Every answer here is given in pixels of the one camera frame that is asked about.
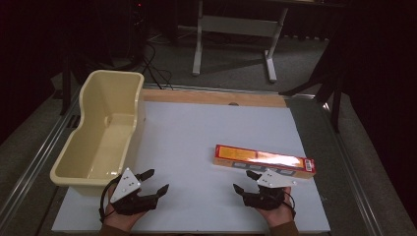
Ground cream plastic bin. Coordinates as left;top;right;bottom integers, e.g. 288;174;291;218
49;69;147;197

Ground black floor cables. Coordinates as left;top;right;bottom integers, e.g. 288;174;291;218
140;41;175;90

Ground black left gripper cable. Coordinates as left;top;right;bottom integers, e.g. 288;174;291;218
98;176;123;224

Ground dark tripod stand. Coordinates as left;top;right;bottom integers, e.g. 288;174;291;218
278;30;349;134

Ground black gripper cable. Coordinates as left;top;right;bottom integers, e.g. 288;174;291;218
280;196;297;220
98;176;123;224

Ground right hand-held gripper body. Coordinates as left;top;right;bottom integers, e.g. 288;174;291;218
241;168;298;211

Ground white metal table frame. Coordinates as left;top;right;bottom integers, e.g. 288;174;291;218
192;0;290;84

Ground dark metal stand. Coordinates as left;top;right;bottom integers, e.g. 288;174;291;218
60;54;87;116

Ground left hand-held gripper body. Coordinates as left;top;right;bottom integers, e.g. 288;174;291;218
109;167;159;216

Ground person's right hand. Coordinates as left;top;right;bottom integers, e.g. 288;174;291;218
255;186;295;228

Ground metal floor rail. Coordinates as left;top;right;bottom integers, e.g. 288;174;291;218
322;101;386;236
0;92;82;228

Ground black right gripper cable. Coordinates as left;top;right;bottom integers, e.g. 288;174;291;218
280;196;297;220

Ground long orange red box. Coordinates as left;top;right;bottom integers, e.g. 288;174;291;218
212;144;317;180

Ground person's left hand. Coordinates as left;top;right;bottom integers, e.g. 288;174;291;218
103;185;148;232

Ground wooden board strip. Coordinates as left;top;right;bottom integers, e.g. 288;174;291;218
142;88;288;109

